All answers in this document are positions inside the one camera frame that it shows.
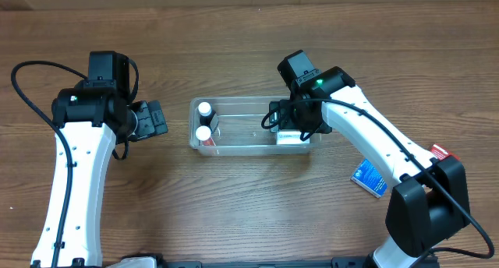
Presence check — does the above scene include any white Hansaplast plaster box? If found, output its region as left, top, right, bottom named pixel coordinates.
left=276, top=130, right=310, bottom=145

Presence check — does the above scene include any orange bottle white cap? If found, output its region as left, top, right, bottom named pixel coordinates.
left=195, top=125, right=215, bottom=146

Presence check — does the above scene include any black bottle white cap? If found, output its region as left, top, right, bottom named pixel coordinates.
left=197, top=101, right=219, bottom=132

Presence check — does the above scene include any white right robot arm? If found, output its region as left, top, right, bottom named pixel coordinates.
left=262, top=62, right=471, bottom=267

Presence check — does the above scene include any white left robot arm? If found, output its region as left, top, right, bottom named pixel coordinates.
left=30, top=88, right=168, bottom=267

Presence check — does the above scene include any clear plastic container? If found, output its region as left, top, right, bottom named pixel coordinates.
left=189, top=96, right=322, bottom=156

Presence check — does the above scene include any blue medicine box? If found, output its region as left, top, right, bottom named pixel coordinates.
left=350, top=159, right=388, bottom=198

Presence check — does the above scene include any red medicine box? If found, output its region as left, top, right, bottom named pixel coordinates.
left=430, top=143, right=459, bottom=160

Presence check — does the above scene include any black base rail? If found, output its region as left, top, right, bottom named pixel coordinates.
left=109, top=253, right=377, bottom=268

